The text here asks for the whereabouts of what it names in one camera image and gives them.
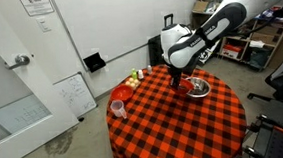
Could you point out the green bottle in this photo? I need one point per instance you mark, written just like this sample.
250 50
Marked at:
134 74

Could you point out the small whiteboard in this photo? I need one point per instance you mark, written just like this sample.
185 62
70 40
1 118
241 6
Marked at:
75 95

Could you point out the white light switch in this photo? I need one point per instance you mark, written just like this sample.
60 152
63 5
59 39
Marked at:
44 24

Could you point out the white bottle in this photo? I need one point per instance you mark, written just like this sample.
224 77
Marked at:
141 74

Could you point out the small red bowl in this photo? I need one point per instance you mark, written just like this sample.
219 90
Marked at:
186 86

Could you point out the carton of eggs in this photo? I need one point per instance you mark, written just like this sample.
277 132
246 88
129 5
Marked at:
132 82

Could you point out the clear plastic measuring cup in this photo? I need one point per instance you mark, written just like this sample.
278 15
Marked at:
118 108

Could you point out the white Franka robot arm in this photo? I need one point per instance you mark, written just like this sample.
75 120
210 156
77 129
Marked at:
211 27

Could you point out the black office chair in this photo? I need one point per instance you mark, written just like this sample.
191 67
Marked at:
282 82

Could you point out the small clear bottle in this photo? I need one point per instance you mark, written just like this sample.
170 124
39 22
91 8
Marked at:
149 69

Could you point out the silver metal bowl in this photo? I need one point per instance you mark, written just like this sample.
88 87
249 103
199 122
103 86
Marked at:
200 89

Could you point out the red black checkered tablecloth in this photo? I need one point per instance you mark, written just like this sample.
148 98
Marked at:
178 130

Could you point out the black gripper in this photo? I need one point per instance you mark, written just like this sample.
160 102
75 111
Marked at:
175 76

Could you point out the large red bowl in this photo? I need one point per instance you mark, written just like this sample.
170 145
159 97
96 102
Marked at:
121 93

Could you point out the black wall box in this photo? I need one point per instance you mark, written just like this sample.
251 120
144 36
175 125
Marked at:
94 62

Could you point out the black orange clamp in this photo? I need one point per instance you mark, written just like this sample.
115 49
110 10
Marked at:
253 152
271 123

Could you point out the wooden storage shelf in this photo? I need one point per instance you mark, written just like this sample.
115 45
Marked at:
256 44

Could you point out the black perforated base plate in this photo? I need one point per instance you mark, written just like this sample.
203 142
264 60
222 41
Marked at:
279 144

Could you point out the black suitcase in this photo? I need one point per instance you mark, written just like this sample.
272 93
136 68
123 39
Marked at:
155 51

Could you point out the white door sign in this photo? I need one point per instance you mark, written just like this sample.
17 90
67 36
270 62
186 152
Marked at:
37 5

